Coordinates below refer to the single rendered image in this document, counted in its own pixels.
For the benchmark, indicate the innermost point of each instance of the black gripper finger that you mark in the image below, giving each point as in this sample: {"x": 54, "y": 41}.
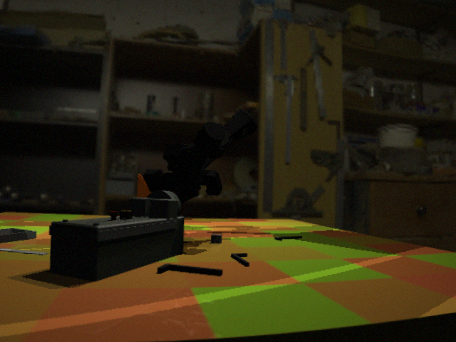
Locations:
{"x": 187, "y": 189}
{"x": 167, "y": 183}

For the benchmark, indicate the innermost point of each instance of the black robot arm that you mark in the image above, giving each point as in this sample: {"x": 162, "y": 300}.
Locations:
{"x": 211, "y": 141}

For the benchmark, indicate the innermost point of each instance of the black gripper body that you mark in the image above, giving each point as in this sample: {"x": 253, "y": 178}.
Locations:
{"x": 209, "y": 178}

